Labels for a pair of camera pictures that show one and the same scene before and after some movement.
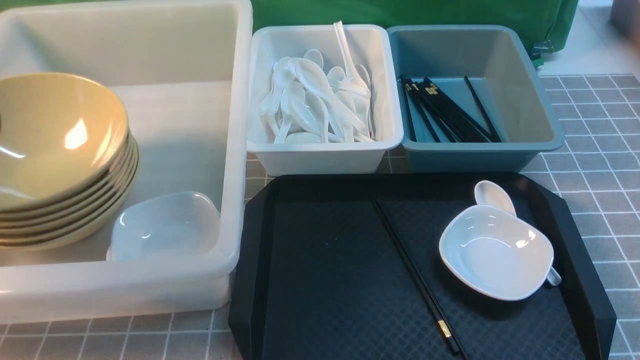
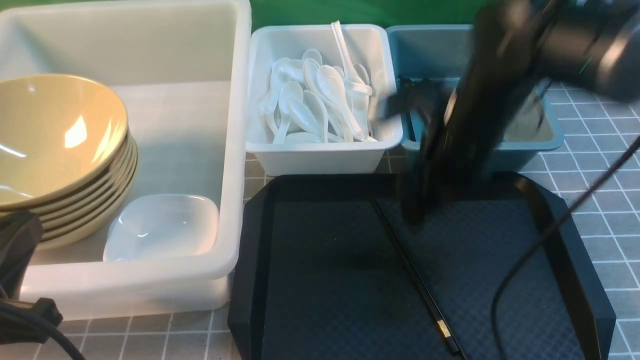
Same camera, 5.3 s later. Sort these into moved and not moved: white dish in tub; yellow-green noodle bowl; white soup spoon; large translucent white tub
Moved: white soup spoon
Not moved: white dish in tub; yellow-green noodle bowl; large translucent white tub
